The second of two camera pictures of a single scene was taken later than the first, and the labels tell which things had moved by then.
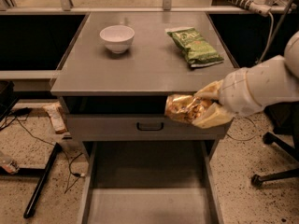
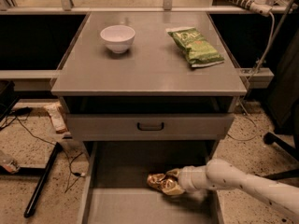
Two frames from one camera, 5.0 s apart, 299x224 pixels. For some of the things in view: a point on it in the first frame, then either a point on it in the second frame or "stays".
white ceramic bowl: x=118 y=37 stays
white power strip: x=256 y=5 stays
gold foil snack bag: x=183 y=107 to x=160 y=180
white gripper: x=234 y=92 to x=186 y=179
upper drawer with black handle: x=137 y=127 stays
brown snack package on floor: x=57 y=116 stays
